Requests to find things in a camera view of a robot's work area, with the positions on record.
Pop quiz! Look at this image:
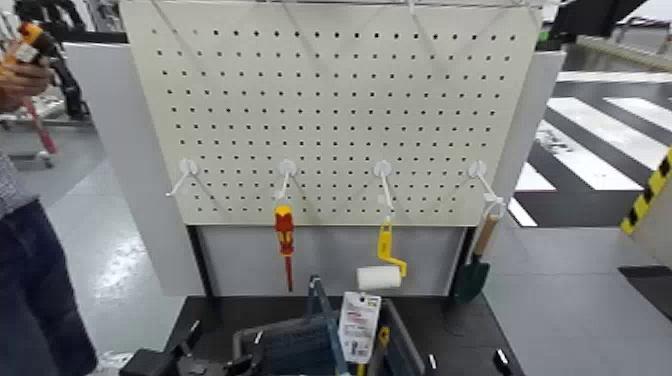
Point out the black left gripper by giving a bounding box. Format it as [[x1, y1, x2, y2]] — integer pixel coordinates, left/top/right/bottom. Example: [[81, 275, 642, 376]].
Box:
[[119, 319, 267, 376]]

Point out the black cable chain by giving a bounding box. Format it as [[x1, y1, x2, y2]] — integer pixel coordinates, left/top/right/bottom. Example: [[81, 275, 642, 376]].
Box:
[[15, 0, 92, 121]]

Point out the person's hand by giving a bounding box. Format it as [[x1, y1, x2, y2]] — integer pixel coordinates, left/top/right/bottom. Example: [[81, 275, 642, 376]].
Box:
[[0, 56, 55, 114]]

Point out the beige metal pegboard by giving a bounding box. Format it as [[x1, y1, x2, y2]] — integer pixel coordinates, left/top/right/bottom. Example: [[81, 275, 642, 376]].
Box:
[[119, 0, 545, 228]]

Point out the white shoe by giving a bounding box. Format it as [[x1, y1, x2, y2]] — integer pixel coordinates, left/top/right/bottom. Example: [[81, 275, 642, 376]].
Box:
[[96, 350, 134, 372]]

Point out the person in dark jeans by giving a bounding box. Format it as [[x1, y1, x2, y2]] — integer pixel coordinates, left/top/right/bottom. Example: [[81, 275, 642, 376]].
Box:
[[0, 152, 99, 376]]

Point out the grey blue folding crate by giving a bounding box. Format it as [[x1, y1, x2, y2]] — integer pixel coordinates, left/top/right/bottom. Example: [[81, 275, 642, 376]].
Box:
[[231, 275, 426, 376]]

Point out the red lanyard strap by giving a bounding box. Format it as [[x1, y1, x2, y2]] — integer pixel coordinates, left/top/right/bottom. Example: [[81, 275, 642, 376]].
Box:
[[23, 98, 59, 156]]

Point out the green trowel wooden handle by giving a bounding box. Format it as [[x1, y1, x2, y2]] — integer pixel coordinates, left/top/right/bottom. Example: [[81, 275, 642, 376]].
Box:
[[454, 212, 501, 304]]

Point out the white partition panel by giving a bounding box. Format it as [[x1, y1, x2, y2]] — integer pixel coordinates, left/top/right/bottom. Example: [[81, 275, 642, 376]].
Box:
[[62, 41, 568, 298]]

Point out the black table frame post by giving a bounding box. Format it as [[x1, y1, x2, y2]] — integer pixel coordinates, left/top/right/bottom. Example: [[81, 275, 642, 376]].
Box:
[[447, 226, 476, 298], [187, 225, 216, 300]]

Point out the yellow handled paint roller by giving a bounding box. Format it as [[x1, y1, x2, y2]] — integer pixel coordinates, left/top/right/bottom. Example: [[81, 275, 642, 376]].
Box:
[[356, 220, 409, 292]]

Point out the black monitor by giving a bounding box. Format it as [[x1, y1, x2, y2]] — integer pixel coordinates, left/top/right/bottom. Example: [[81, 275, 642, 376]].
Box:
[[551, 0, 650, 42]]

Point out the white carded tool package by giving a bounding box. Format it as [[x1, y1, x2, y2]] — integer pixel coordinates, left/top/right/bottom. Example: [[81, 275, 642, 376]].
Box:
[[337, 291, 383, 365]]

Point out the yellow black hazard striped post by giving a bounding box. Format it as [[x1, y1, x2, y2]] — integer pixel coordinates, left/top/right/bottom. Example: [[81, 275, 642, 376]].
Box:
[[619, 148, 672, 270]]

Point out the orange black handheld device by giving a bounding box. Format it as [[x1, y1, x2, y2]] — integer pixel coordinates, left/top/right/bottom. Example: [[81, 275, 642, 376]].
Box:
[[0, 20, 60, 68]]

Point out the white pegboard hook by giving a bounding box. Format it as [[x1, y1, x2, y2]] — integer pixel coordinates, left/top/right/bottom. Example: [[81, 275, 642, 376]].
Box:
[[373, 159, 396, 219], [165, 158, 201, 199], [468, 159, 508, 219], [272, 158, 299, 201]]

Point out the red yellow screwdriver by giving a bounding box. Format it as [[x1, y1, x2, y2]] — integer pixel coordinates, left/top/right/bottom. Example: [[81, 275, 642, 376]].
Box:
[[273, 204, 296, 293]]

